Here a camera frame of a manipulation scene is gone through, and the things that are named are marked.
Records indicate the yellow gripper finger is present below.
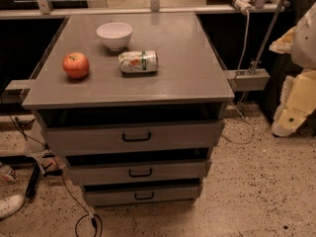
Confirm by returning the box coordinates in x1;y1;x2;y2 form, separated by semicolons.
272;70;316;137

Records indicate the grey drawer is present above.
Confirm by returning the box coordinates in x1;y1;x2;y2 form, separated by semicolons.
40;104;224;156
66;148;211;186
83;179;202;206

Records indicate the grey top drawer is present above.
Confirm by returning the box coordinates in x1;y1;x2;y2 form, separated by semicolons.
40;104;224;156

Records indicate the grey bottom drawer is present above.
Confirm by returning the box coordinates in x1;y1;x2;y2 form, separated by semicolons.
83;179;202;206

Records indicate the grey drawer cabinet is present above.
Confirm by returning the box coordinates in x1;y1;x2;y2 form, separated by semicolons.
23;13;233;206

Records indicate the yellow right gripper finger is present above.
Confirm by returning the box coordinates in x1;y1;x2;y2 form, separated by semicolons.
269;27;296;54

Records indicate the dark cabinet on right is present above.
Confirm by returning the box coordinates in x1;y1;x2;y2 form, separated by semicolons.
263;0;316;133

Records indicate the white green drink can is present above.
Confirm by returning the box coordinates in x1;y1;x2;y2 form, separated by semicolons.
118;50;158;73

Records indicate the white bowl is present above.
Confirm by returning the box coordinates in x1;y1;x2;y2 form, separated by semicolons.
97;23;132;51

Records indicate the red apple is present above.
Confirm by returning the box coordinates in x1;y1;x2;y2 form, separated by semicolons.
62;52;90;79

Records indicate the black stand foot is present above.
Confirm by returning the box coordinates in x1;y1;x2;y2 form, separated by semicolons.
25;164;40;198

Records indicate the white shoe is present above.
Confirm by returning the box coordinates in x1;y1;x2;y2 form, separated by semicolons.
0;195;25;219

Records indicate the grey metal side bracket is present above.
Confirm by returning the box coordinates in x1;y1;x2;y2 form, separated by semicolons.
224;69;270;92

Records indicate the white power cable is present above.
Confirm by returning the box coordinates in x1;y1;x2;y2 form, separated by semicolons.
222;9;257;146

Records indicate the black floor cable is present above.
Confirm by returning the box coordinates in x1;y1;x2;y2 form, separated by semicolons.
0;96;104;237

